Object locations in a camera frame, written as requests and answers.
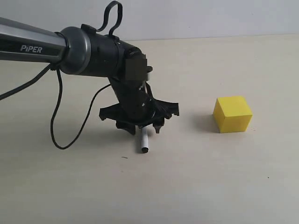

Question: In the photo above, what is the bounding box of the black camera cable loop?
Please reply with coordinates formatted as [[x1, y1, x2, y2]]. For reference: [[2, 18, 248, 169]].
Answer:
[[94, 0, 124, 38]]

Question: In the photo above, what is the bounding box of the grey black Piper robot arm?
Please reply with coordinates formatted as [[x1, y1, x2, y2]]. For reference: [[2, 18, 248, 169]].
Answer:
[[0, 18, 179, 134]]

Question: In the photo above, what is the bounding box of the black and white marker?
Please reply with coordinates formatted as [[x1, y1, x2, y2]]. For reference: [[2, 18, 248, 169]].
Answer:
[[141, 127, 149, 154]]

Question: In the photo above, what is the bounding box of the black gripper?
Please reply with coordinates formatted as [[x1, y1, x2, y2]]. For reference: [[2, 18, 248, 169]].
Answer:
[[99, 93, 179, 135]]

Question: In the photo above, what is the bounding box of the thin black cable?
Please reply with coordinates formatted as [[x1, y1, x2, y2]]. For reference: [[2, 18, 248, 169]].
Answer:
[[50, 69, 112, 150]]

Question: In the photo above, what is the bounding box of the thick black cable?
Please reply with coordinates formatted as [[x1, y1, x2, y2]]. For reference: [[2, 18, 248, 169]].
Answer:
[[0, 63, 53, 101]]

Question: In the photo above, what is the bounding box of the yellow cube block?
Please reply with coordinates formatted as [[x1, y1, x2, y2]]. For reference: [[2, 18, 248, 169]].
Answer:
[[213, 96, 253, 133]]

